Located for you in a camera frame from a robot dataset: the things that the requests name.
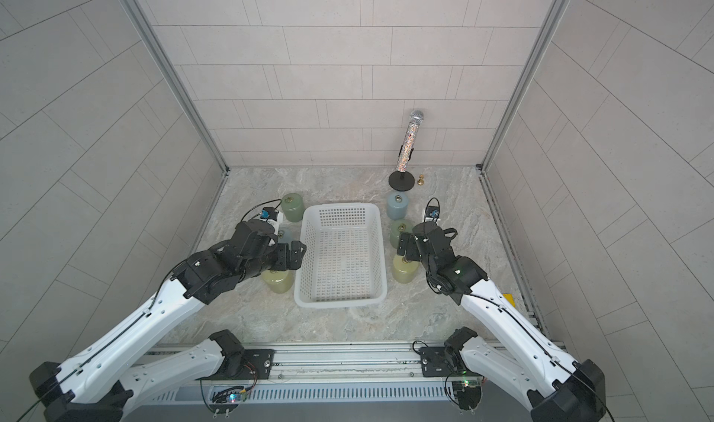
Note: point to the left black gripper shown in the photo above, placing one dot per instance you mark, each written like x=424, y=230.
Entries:
x=285, y=261

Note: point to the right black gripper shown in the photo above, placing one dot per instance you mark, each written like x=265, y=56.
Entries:
x=410, y=253

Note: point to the blue-grey canister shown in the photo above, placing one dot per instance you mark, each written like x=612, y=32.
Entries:
x=397, y=205
x=286, y=235

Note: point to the yellow-green canister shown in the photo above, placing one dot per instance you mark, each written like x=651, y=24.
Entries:
x=279, y=282
x=404, y=271

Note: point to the green canister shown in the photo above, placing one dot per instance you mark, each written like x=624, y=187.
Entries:
x=397, y=227
x=293, y=207

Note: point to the white plastic perforated basket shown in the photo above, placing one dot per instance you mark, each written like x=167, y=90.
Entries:
x=344, y=265

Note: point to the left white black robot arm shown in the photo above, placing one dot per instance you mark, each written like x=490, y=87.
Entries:
x=65, y=389

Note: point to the yellow object under right arm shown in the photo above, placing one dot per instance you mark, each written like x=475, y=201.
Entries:
x=510, y=299

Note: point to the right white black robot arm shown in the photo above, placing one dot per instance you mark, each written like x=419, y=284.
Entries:
x=547, y=381

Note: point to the sprinkle tube on black stand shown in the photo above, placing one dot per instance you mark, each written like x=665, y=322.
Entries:
x=401, y=179

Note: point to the right circuit board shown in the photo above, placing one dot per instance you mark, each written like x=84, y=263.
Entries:
x=466, y=395

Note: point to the circuit board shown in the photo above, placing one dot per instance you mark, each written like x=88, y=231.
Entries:
x=466, y=395
x=226, y=401

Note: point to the left circuit board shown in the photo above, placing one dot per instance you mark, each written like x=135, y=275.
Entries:
x=226, y=401

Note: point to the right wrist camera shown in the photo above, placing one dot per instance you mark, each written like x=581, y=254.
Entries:
x=432, y=214

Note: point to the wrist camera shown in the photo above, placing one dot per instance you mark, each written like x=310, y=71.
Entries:
x=273, y=216
x=432, y=214

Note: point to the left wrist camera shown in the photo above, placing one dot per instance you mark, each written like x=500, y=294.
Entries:
x=273, y=216

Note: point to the aluminium rail frame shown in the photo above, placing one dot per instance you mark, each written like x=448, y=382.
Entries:
x=299, y=362

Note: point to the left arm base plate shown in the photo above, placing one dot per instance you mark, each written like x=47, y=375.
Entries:
x=253, y=364

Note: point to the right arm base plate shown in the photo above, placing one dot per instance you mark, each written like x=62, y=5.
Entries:
x=437, y=362

